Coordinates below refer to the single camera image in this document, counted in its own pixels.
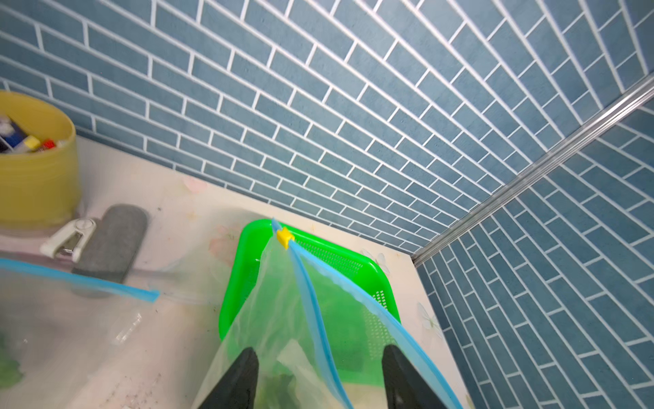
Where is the chinese cabbage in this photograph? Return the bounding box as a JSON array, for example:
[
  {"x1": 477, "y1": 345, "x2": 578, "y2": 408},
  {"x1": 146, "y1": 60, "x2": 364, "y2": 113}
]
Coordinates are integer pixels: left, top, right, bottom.
[
  {"x1": 254, "y1": 374, "x2": 301, "y2": 409},
  {"x1": 0, "y1": 335, "x2": 23, "y2": 390}
]

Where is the yellow pen cup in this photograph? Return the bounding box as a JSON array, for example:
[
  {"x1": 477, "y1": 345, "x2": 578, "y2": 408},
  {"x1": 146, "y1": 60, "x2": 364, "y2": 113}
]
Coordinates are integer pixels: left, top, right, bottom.
[{"x1": 1, "y1": 91, "x2": 81, "y2": 230}]

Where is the grey fabric roll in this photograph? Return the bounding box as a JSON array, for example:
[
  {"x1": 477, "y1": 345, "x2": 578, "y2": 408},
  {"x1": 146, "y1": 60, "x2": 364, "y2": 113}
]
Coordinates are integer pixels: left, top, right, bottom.
[{"x1": 72, "y1": 204, "x2": 148, "y2": 284}]

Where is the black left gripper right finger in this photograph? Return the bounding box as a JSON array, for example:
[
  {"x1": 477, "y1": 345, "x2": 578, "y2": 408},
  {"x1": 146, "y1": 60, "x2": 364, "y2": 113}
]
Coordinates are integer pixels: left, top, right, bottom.
[{"x1": 381, "y1": 344, "x2": 446, "y2": 409}]

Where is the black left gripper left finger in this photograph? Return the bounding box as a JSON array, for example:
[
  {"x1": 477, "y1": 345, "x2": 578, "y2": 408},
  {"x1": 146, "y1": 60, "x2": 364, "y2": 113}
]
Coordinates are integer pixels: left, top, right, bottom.
[{"x1": 199, "y1": 347, "x2": 259, "y2": 409}]

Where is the white clip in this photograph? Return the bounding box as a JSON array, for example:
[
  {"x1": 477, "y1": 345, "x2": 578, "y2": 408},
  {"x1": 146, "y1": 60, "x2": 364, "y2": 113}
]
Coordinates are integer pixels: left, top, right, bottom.
[{"x1": 39, "y1": 217, "x2": 97, "y2": 263}]

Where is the clear zipper bag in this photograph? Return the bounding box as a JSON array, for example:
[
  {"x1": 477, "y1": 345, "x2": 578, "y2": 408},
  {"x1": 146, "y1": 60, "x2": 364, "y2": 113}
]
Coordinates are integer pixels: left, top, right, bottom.
[
  {"x1": 193, "y1": 220, "x2": 460, "y2": 408},
  {"x1": 1, "y1": 260, "x2": 219, "y2": 408}
]

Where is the green plastic basket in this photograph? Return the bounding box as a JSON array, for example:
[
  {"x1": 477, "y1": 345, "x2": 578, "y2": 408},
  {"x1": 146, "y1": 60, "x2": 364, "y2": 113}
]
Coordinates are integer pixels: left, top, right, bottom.
[{"x1": 219, "y1": 219, "x2": 400, "y2": 387}]

